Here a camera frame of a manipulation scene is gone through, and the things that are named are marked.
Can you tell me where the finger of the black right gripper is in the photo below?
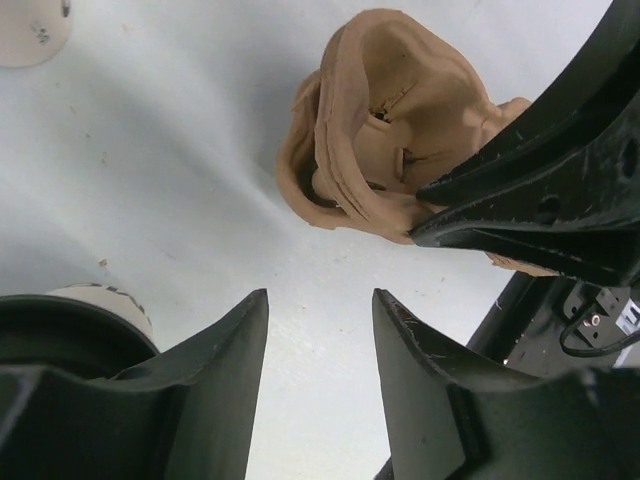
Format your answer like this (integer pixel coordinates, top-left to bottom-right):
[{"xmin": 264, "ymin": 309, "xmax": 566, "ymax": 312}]
[{"xmin": 416, "ymin": 1, "xmax": 639, "ymax": 205}]

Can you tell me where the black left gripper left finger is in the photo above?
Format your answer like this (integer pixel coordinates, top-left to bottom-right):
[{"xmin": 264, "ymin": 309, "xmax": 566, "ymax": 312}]
[{"xmin": 1, "ymin": 289, "xmax": 269, "ymax": 479}]

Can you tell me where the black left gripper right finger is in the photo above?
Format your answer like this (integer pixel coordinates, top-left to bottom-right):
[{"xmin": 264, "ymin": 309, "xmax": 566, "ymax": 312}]
[{"xmin": 372, "ymin": 289, "xmax": 639, "ymax": 479}]

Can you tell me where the white paper cup stack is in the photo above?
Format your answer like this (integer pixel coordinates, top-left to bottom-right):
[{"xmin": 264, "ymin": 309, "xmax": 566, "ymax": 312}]
[{"xmin": 0, "ymin": 0, "xmax": 73, "ymax": 68}]

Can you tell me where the brown pulp cup carrier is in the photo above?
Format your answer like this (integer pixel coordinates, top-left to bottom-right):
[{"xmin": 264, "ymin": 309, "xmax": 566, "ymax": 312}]
[{"xmin": 276, "ymin": 8, "xmax": 530, "ymax": 245}]

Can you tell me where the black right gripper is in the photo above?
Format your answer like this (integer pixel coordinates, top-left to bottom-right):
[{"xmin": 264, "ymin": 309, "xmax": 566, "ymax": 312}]
[{"xmin": 411, "ymin": 102, "xmax": 639, "ymax": 377}]

